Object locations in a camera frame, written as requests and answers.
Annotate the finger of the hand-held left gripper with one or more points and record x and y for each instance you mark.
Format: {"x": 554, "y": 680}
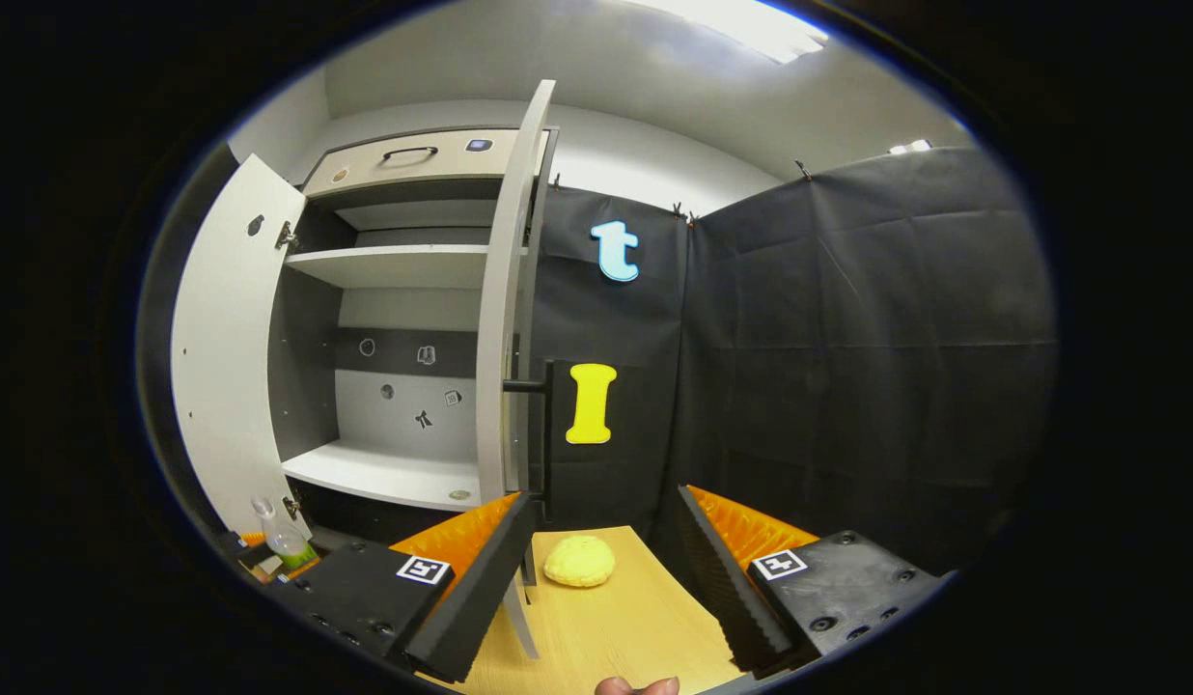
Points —
{"x": 241, "y": 550}
{"x": 292, "y": 574}

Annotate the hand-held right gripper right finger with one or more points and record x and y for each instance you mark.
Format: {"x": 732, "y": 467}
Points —
{"x": 722, "y": 589}

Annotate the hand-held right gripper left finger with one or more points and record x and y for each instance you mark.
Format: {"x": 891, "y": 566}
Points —
{"x": 481, "y": 579}

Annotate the green label clear bottle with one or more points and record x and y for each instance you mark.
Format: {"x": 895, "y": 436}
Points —
{"x": 290, "y": 548}

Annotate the white cabinet door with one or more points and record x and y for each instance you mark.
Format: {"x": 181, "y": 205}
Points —
{"x": 500, "y": 338}
{"x": 230, "y": 357}

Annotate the white and grey cabinet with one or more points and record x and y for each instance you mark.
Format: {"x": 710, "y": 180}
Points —
{"x": 394, "y": 265}

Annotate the beige cabinet drawer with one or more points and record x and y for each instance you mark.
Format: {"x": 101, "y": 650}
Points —
{"x": 413, "y": 176}

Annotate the yellow bun-shaped toy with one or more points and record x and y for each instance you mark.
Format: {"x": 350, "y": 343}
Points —
{"x": 579, "y": 561}

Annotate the small ceiling light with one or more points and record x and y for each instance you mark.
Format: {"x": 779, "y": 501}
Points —
{"x": 910, "y": 147}

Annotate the long ceiling light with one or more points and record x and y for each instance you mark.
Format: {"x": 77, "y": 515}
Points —
{"x": 751, "y": 24}

